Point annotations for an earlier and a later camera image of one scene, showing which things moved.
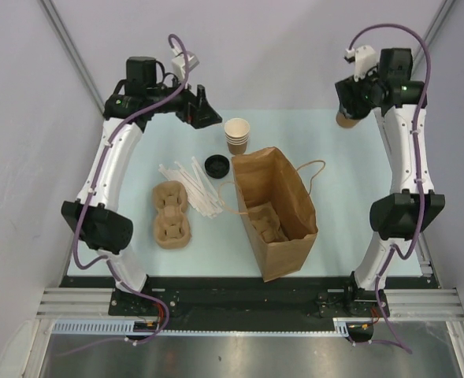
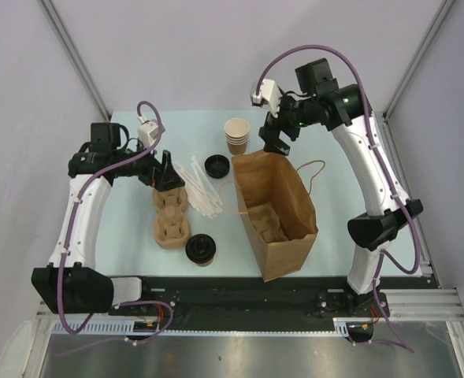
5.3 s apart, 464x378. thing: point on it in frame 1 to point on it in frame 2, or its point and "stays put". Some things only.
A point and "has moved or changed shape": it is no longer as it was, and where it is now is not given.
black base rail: x=249 y=298 stays put
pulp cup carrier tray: x=172 y=226 stays put
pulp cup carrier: x=265 y=220 stays put
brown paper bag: x=277 y=213 stays put
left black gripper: x=191 y=105 to x=155 y=171
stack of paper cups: x=236 y=135 stays put
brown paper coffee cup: x=344 y=122 has moved or changed shape
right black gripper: x=347 y=88 to x=270 y=131
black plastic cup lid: x=217 y=166 stays put
